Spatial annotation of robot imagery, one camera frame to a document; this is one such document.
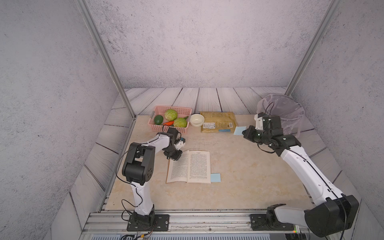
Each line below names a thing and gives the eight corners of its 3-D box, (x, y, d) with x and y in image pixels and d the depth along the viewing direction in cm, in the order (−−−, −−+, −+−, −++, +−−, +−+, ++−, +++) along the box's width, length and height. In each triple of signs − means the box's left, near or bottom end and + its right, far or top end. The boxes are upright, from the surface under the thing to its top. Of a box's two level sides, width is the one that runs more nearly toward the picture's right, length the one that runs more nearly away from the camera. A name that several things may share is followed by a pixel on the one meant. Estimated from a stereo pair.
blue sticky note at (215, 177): (210, 182, 88) (211, 180, 87) (210, 174, 91) (210, 173, 90) (221, 182, 88) (221, 180, 87) (220, 174, 91) (220, 173, 90)
